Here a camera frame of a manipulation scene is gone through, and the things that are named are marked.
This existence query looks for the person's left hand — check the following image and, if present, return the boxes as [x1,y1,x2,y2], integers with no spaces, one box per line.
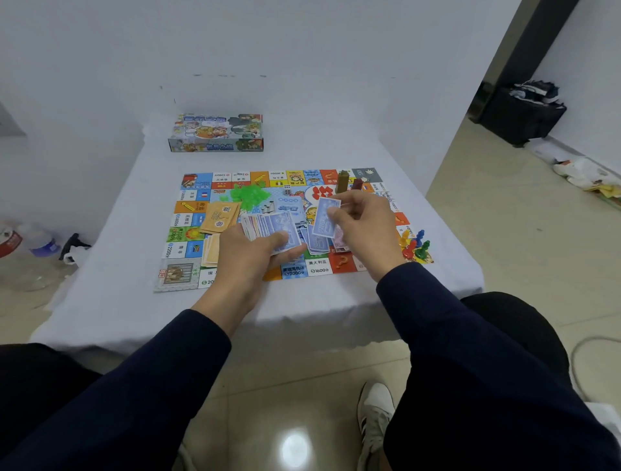
[193,225,308,318]

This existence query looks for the single blue playing card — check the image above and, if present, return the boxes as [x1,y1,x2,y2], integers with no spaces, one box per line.
[311,197,342,238]

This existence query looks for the fan of blue cards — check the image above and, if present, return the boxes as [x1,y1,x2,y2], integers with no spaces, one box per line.
[240,210,304,256]

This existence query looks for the person's right forearm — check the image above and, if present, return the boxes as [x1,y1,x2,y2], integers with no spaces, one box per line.
[376,262,621,471]

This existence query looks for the person's leg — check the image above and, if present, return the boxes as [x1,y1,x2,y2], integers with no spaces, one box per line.
[460,291,571,379]
[0,344,103,452]

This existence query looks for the pile of coloured plastic pawns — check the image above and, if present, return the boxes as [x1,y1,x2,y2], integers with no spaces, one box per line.
[399,229,434,265]

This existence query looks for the red and white container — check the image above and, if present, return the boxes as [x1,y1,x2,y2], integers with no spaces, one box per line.
[0,225,24,259]

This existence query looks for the colourful game board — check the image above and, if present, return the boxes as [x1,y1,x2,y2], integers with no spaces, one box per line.
[154,168,435,293]

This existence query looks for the person's right hand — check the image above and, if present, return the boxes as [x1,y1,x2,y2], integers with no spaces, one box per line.
[327,190,409,283]

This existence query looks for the folded clothes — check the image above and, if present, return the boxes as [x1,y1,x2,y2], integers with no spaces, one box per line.
[509,80,562,104]

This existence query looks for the white tablecloth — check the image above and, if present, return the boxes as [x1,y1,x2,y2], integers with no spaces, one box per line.
[29,114,486,357]

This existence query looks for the white plastic bag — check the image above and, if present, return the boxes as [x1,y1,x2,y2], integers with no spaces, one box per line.
[553,158,621,200]

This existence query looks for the clear water bottle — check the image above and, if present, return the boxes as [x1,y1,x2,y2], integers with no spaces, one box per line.
[19,224,60,257]

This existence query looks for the pile of orange cards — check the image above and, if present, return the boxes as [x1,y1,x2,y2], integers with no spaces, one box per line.
[199,201,242,235]

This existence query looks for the dark door frame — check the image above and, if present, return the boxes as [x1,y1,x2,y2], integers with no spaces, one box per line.
[468,0,580,122]

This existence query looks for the pile of green plastic houses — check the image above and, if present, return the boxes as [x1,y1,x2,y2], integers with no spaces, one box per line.
[229,183,271,212]

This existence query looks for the pile of blue cards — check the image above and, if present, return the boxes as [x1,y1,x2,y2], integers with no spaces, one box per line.
[296,221,351,256]

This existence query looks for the person's left forearm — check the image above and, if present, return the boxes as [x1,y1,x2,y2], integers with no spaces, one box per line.
[0,289,258,471]

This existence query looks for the black spray trigger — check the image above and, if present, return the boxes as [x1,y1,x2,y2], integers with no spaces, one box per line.
[59,233,92,263]

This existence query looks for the black fabric bag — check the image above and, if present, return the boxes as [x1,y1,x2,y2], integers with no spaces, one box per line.
[478,85,567,148]

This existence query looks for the person's left leg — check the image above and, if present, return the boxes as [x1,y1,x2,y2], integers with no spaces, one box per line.
[0,344,103,452]

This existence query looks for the white striped sneaker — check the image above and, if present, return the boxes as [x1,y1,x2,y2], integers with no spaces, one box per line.
[357,382,395,471]

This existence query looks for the person's right leg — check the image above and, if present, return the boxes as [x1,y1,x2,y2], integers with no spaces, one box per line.
[460,291,571,379]

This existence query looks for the colourful board game box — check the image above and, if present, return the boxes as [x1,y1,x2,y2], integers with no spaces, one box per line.
[168,114,264,153]

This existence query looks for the grey floor cable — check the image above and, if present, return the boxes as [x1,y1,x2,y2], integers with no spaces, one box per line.
[570,336,621,403]

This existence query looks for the stack of cream cards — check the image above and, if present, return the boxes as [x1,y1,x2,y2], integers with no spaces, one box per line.
[201,234,222,268]

